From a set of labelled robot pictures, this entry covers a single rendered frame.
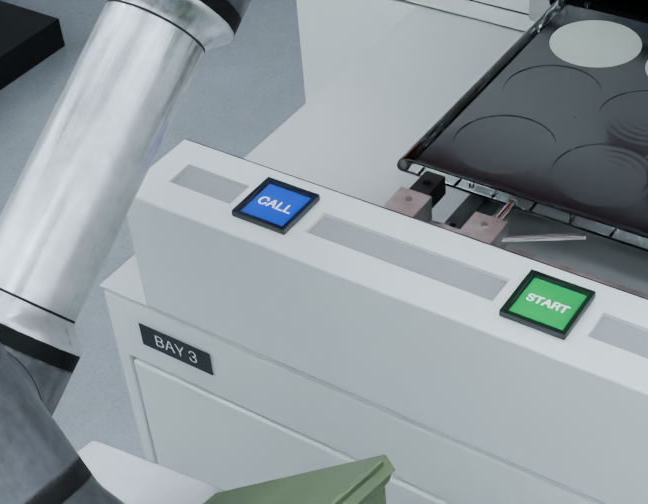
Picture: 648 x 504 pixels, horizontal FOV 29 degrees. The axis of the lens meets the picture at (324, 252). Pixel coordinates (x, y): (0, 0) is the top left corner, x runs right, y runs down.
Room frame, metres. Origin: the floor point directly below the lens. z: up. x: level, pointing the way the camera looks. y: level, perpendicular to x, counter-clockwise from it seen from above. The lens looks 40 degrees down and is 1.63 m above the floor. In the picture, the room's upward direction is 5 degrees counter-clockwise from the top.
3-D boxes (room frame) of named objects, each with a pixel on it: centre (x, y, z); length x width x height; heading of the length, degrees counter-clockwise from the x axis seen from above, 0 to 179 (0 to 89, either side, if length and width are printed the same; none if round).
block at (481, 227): (0.86, -0.13, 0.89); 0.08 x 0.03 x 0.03; 143
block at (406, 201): (0.91, -0.07, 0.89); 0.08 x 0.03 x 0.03; 143
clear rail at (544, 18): (1.14, -0.19, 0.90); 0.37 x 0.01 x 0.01; 143
